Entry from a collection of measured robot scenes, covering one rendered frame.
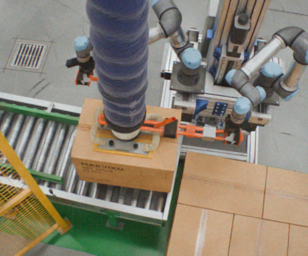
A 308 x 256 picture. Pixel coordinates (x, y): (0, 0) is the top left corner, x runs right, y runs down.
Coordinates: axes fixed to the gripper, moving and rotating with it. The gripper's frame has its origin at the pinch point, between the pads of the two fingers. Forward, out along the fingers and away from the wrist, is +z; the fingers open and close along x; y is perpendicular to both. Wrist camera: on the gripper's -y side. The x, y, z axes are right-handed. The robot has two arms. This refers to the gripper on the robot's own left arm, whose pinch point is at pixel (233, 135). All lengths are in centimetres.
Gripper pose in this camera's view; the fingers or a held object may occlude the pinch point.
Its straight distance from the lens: 226.9
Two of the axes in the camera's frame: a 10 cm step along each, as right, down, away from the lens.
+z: -0.2, 4.5, 8.9
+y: -9.9, -1.2, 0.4
